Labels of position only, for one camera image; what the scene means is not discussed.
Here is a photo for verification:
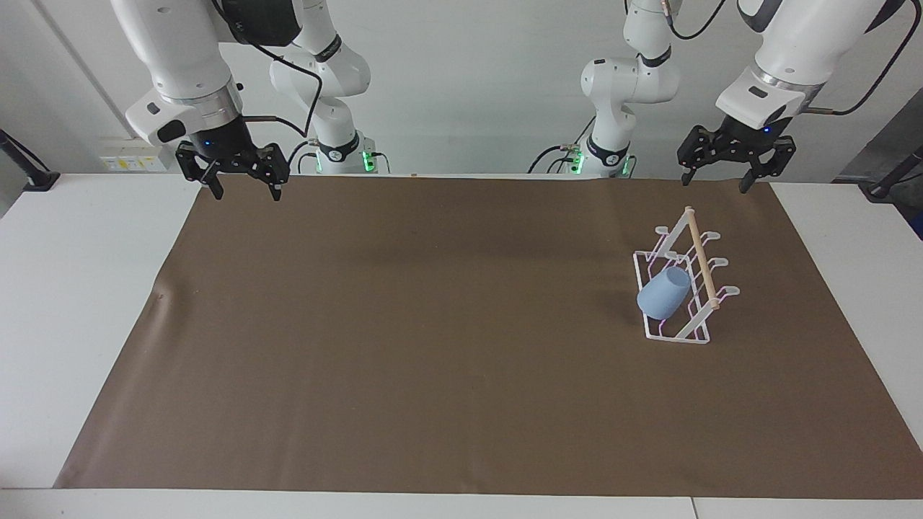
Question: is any black cable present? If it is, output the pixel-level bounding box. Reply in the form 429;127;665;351
286;138;319;174
211;0;324;139
665;0;728;41
528;146;579;174
799;0;923;117

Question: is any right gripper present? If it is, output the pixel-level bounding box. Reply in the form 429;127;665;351
176;117;291;202

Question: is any light blue cup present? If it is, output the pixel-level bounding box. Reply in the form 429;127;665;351
637;266;694;321

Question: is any white wall socket strip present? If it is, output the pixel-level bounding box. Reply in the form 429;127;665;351
100;147;168;173

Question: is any black stand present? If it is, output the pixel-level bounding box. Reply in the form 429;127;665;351
0;129;61;192
858;143;923;204

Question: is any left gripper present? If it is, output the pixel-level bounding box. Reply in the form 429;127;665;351
676;113;798;195

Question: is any white wire cup rack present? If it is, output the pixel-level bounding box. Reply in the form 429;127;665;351
632;206;741;345

